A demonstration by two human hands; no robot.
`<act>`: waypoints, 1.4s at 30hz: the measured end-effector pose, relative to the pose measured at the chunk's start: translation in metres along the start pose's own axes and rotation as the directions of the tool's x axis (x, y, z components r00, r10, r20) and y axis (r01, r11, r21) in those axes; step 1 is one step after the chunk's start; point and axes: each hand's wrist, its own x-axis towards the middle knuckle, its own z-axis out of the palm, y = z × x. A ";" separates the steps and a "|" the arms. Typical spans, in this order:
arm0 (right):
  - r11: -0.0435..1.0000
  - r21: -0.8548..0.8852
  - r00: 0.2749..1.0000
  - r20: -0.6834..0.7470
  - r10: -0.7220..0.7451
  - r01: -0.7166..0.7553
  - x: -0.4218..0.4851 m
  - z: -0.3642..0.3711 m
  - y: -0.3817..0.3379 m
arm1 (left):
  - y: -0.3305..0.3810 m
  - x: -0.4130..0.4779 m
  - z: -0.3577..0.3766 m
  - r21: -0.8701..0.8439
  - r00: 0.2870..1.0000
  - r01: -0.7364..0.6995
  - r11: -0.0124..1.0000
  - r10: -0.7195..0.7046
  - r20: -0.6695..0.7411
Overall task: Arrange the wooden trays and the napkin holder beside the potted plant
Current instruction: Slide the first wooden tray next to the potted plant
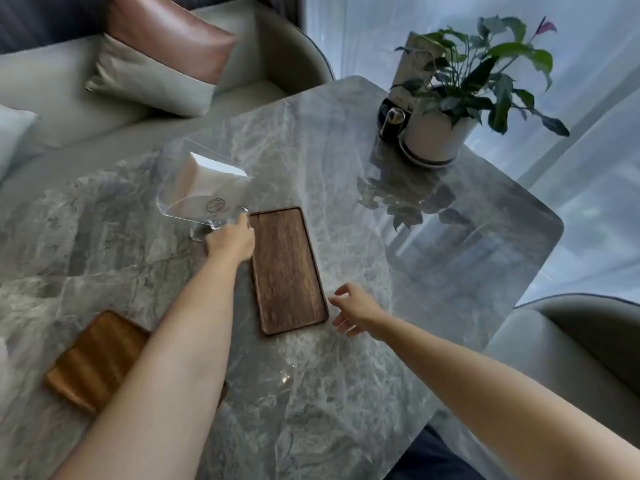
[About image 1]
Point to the white plant saucer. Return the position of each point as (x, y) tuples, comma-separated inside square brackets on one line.
[(430, 162)]

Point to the green plant in white pot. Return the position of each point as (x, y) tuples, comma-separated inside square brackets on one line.
[(440, 134)]

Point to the person's left hand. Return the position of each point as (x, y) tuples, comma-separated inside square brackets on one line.
[(232, 242)]

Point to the grey sofa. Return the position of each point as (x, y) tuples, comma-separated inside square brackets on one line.
[(55, 84)]

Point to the white sheer curtain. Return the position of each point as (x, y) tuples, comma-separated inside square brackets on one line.
[(595, 144)]

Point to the small black container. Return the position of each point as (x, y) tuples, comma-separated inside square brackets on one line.
[(392, 122)]

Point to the grey armchair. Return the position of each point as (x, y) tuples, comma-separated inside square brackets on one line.
[(575, 334)]

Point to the light wooden tray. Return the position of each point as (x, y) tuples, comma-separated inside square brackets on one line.
[(95, 359)]

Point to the beige menu card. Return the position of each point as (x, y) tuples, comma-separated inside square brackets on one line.
[(417, 52)]

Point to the clear acrylic napkin holder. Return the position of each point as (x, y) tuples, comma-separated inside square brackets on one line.
[(200, 194)]

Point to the person's right forearm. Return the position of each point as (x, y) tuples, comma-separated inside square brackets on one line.
[(500, 394)]

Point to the person's left forearm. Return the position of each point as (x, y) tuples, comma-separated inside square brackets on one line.
[(170, 364)]

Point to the person's right hand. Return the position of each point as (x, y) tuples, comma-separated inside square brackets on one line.
[(362, 309)]

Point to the dark wooden tray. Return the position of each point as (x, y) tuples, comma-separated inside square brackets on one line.
[(287, 274)]

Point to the dark blue trousers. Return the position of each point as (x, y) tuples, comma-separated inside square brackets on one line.
[(435, 457)]

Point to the grey marble table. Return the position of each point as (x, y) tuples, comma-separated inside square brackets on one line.
[(350, 394)]

